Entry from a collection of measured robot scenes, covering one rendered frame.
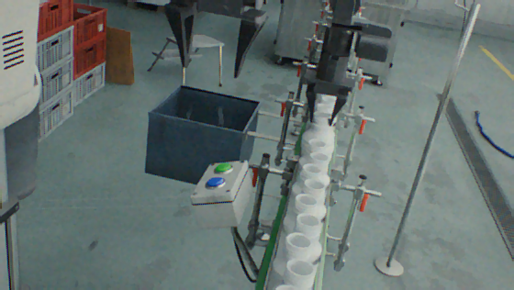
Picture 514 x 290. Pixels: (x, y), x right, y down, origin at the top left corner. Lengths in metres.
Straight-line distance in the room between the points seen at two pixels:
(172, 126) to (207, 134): 0.12
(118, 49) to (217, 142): 3.02
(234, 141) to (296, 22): 4.26
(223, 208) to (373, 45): 0.42
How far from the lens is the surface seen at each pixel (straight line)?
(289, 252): 0.71
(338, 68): 1.01
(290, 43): 5.81
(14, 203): 1.18
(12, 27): 0.98
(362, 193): 1.07
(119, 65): 4.59
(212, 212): 0.91
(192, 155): 1.63
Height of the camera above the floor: 1.57
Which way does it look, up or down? 25 degrees down
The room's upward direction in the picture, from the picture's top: 10 degrees clockwise
